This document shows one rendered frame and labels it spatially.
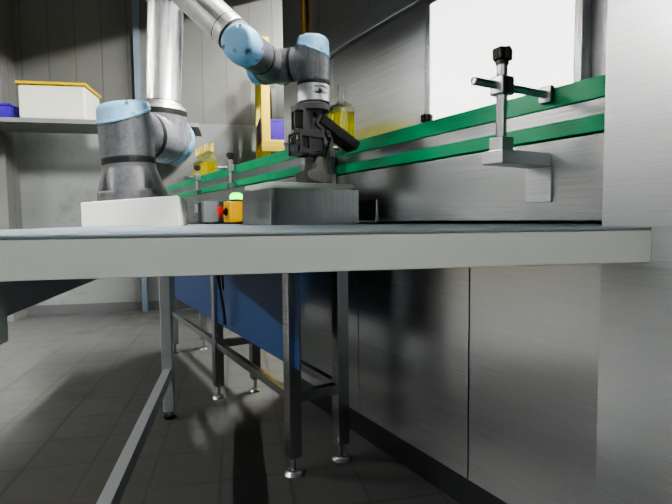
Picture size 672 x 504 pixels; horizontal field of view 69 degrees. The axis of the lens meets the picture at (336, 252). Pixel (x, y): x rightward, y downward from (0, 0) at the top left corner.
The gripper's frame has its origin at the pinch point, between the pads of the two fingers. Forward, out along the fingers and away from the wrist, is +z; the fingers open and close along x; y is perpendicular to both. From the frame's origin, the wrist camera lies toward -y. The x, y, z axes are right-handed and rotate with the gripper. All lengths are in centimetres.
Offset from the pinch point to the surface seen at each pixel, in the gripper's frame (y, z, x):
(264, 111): -77, -72, -234
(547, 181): -12, 1, 52
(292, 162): -3.7, -10.0, -25.2
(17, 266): 57, 10, 58
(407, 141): -14.0, -11.0, 14.1
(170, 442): 24, 82, -68
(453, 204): -12.4, 3.6, 30.7
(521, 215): -12.7, 5.9, 46.4
